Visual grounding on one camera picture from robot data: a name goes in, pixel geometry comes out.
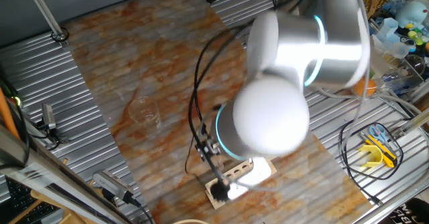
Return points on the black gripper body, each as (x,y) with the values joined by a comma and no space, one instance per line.
(209,145)

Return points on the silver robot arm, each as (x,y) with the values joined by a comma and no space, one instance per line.
(275,116)

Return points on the wooden test tube rack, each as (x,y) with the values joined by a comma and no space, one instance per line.
(218,183)

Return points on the clear glass beaker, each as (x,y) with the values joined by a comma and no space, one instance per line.
(144,108)

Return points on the printed beige paper bucket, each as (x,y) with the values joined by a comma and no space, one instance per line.
(191,220)

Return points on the orange marble pattern mat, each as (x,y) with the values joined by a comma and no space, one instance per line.
(151,66)

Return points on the orange ball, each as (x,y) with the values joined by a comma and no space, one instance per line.
(363,88)

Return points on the yellow curved plastic holder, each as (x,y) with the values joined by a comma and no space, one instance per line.
(379,155)

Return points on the yellow utility knife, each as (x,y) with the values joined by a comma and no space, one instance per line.
(385,155)

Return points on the black keyboard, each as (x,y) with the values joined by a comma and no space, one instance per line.
(20,200)

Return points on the orange stick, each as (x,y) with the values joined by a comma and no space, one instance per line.
(6,116)

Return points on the black board white letters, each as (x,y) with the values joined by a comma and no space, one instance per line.
(409,214)

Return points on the clear plastic measuring cup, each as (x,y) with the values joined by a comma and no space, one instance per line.
(399,49)

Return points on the blue hexagonal box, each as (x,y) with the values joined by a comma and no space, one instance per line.
(389,26)

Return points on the slanted metal pole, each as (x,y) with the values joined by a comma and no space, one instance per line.
(42,7)

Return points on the clear glass dome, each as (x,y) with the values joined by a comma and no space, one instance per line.
(415,64)

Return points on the green yellow small toy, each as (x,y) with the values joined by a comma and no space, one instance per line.
(415,38)

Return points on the light blue plush toy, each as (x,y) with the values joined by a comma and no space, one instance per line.
(412,14)

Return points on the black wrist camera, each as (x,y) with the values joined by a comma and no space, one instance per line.
(219,191)

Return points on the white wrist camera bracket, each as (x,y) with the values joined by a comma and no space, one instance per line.
(254,175)

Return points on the ribbed grey depth camera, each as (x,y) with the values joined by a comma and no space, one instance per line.
(110,183)

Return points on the slim grey camera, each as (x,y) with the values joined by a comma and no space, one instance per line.
(48,115)

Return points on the grey metal frame bar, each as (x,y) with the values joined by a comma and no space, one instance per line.
(50,183)

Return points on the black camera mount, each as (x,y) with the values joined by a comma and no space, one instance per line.
(45,126)

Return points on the aluminium rail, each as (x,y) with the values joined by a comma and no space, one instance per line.
(415,121)

